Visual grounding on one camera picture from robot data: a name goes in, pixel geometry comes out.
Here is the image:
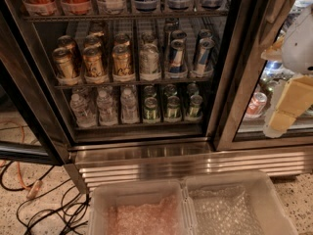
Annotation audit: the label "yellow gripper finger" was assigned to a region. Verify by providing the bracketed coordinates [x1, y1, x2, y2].
[263, 75, 313, 138]
[261, 37, 284, 62]

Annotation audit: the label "green can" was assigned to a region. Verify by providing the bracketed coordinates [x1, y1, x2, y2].
[186, 95, 202, 118]
[144, 97, 160, 123]
[165, 96, 181, 122]

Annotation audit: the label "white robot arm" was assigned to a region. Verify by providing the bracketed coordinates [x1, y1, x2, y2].
[261, 5, 313, 138]

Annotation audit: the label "red can behind glass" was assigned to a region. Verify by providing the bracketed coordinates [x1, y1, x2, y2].
[246, 92, 267, 118]

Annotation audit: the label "closed glass fridge door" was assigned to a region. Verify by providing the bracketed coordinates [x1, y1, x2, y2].
[206, 0, 312, 152]

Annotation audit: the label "blue silver can left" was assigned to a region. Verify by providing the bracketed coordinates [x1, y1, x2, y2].
[165, 39, 187, 79]

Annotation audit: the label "silver white can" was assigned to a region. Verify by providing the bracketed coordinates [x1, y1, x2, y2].
[139, 43, 161, 81]

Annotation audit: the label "steel fridge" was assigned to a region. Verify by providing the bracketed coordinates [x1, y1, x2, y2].
[0, 0, 312, 193]

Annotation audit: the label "gold can front right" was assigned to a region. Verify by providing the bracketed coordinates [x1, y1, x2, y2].
[112, 44, 135, 81]

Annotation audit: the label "gold can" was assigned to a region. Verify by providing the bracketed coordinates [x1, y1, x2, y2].
[83, 46, 109, 84]
[52, 47, 80, 85]
[112, 44, 135, 81]

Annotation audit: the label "gold can front middle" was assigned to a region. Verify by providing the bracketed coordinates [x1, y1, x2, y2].
[83, 46, 109, 84]

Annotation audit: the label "gold can front left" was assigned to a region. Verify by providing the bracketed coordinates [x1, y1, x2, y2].
[52, 47, 80, 85]

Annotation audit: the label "open fridge door left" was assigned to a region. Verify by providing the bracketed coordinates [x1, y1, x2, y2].
[0, 59, 63, 166]

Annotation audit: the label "right clear plastic bin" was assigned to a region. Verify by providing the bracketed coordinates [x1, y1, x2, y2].
[182, 170, 298, 235]

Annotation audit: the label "clear plastic bin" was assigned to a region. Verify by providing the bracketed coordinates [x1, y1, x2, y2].
[87, 180, 193, 235]
[182, 170, 298, 235]

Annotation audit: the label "right water bottle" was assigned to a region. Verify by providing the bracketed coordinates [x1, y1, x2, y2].
[120, 88, 139, 123]

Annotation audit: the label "water bottle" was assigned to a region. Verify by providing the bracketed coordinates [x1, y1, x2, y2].
[120, 88, 139, 123]
[69, 93, 96, 128]
[96, 90, 117, 126]

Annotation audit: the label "left clear plastic bin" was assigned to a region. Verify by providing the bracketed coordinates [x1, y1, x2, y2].
[87, 180, 193, 235]

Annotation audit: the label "middle water bottle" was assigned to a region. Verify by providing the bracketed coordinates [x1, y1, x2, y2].
[96, 90, 117, 126]

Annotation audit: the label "left water bottle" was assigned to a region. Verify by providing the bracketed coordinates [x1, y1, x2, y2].
[69, 93, 96, 128]

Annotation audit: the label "black floor cables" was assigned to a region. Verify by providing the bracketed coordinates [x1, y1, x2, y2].
[0, 160, 91, 235]

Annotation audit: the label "orange power cable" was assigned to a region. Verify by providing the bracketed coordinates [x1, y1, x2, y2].
[0, 120, 44, 201]

